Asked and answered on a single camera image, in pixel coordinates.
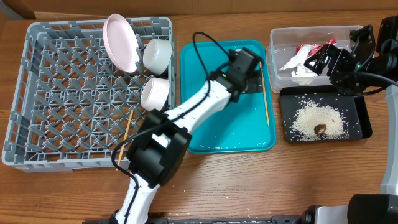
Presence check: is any white rice pile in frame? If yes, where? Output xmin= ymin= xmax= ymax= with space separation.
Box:
xmin=285 ymin=98 xmax=363 ymax=142

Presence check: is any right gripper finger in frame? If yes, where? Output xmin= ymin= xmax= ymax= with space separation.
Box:
xmin=307 ymin=45 xmax=331 ymax=62
xmin=304 ymin=59 xmax=323 ymax=76

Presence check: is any white red wrapper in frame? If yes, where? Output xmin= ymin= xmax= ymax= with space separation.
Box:
xmin=279 ymin=38 xmax=336 ymax=85

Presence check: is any large white plate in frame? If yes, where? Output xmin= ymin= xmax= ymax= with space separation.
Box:
xmin=103 ymin=14 xmax=140 ymax=73

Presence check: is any black tray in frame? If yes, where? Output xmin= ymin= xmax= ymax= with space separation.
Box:
xmin=279 ymin=85 xmax=373 ymax=143

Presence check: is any grey bowl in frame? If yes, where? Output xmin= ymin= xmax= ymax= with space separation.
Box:
xmin=143 ymin=39 xmax=172 ymax=75

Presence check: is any teal serving tray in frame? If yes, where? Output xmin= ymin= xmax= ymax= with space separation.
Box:
xmin=180 ymin=40 xmax=277 ymax=154

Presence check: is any grey plastic dish rack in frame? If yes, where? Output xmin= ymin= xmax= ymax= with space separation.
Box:
xmin=1 ymin=16 xmax=178 ymax=174

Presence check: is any small white pink plate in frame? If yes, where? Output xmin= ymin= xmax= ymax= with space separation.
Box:
xmin=141 ymin=78 xmax=170 ymax=111

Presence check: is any wooden chopstick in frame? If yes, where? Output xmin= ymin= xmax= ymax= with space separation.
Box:
xmin=117 ymin=109 xmax=134 ymax=166
xmin=259 ymin=62 xmax=270 ymax=126

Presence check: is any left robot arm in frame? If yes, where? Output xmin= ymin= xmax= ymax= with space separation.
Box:
xmin=109 ymin=47 xmax=263 ymax=223

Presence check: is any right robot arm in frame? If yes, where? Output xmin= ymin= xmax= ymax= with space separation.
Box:
xmin=298 ymin=16 xmax=397 ymax=223

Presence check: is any clear plastic bin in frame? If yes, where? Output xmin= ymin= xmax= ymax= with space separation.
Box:
xmin=266 ymin=25 xmax=362 ymax=93

